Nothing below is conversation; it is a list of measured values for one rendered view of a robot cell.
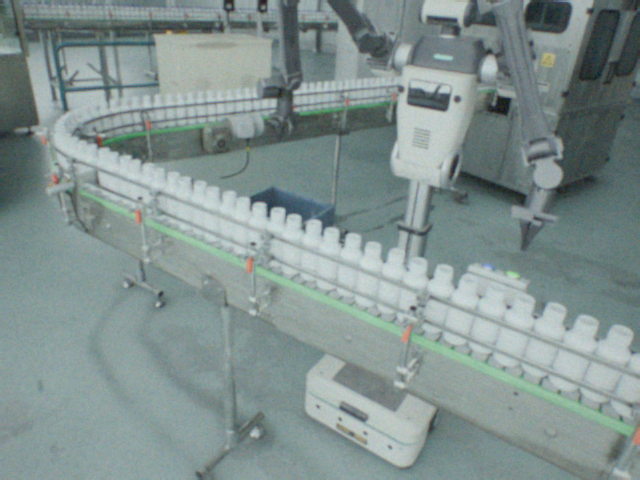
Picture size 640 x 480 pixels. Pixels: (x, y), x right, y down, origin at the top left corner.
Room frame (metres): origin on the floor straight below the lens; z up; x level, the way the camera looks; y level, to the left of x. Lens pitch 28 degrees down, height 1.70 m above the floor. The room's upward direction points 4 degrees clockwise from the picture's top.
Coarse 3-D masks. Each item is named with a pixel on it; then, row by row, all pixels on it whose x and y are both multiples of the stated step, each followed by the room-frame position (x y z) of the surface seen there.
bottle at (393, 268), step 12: (396, 252) 1.00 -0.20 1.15; (384, 264) 0.98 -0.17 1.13; (396, 264) 0.96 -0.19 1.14; (396, 276) 0.95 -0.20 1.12; (384, 288) 0.96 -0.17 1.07; (396, 288) 0.95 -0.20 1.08; (384, 300) 0.95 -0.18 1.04; (396, 300) 0.95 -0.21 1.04; (384, 312) 0.95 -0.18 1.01; (396, 312) 0.96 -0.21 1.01
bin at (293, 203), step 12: (264, 192) 1.82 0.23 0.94; (276, 192) 1.87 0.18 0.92; (288, 192) 1.84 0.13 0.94; (252, 204) 1.76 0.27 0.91; (276, 204) 1.87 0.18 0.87; (288, 204) 1.84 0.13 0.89; (300, 204) 1.80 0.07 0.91; (312, 204) 1.77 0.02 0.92; (324, 204) 1.74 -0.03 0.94; (300, 216) 1.80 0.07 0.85; (312, 216) 1.77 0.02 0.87; (324, 216) 1.66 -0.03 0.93; (324, 228) 1.66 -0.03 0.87; (240, 312) 1.32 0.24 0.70
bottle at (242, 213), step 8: (240, 200) 1.24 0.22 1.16; (248, 200) 1.22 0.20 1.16; (240, 208) 1.21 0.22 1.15; (248, 208) 1.21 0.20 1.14; (232, 216) 1.21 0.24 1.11; (240, 216) 1.20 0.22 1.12; (248, 216) 1.20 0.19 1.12; (240, 232) 1.19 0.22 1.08; (240, 240) 1.20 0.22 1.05; (240, 248) 1.19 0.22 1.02
